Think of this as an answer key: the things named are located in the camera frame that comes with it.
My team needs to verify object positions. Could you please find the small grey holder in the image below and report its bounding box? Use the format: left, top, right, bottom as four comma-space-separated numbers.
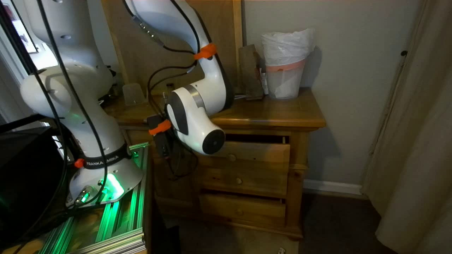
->
122, 82, 146, 107

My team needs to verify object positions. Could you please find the white baseboard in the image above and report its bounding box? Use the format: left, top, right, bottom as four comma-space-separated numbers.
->
302, 178, 367, 200

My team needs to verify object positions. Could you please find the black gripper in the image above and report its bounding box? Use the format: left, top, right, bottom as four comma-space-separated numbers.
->
159, 132, 186, 162

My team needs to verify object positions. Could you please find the brown paper bag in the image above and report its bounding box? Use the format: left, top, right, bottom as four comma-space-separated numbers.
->
237, 44, 265, 101

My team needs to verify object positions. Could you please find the wooden dresser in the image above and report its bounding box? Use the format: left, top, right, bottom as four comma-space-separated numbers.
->
104, 86, 327, 254

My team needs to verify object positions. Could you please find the beige curtain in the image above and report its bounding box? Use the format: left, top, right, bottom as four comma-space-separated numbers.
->
361, 0, 452, 254

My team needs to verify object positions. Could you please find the black box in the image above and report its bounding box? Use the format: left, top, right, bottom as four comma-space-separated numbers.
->
0, 111, 72, 248

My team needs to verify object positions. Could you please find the white lined trash bin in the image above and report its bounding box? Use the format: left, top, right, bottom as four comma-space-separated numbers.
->
259, 27, 316, 100

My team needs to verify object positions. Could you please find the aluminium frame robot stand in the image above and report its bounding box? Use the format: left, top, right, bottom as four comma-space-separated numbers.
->
0, 141, 154, 254

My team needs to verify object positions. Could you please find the wooden dresser drawer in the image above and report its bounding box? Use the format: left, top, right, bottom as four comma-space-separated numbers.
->
197, 190, 288, 230
206, 138, 292, 173
199, 161, 289, 197

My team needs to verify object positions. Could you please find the large wooden board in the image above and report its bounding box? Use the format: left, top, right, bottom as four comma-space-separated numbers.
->
100, 0, 245, 93

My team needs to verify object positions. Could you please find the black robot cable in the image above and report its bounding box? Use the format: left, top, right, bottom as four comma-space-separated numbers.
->
0, 0, 223, 209

